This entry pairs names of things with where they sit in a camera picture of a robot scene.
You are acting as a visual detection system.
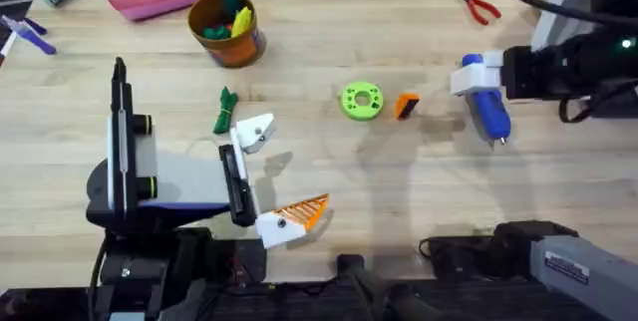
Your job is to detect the black rail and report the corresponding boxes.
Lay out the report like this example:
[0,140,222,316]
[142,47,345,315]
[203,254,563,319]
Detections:
[0,278,638,321]

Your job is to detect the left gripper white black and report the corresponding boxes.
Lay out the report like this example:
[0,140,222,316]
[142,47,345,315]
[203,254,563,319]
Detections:
[86,112,331,251]

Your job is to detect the brown tub with toys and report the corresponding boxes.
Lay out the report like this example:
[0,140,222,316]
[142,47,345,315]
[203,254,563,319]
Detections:
[186,0,267,70]

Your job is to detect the black upright left wrist plate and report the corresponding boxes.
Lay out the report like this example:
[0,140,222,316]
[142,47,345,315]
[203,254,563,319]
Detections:
[106,56,137,215]

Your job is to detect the purple handled tool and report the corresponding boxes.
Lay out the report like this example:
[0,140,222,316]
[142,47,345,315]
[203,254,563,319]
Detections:
[0,14,58,57]

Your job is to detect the green toy vegetable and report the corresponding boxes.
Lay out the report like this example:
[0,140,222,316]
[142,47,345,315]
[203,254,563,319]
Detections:
[212,86,240,136]

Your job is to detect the green disc with holes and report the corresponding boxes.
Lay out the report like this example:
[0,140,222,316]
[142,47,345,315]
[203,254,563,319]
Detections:
[340,81,386,123]

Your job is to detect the orange ribbed wedge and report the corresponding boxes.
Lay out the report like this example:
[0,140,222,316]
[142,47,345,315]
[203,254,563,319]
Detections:
[394,92,422,122]

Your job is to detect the black post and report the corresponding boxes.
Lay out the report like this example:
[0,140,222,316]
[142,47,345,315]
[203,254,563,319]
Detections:
[335,252,450,321]

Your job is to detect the red handled pliers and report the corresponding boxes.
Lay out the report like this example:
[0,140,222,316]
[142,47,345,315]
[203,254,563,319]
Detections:
[455,0,503,27]

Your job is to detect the black thin cable loop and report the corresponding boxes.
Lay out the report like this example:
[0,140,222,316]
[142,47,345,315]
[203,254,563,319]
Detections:
[556,77,638,125]

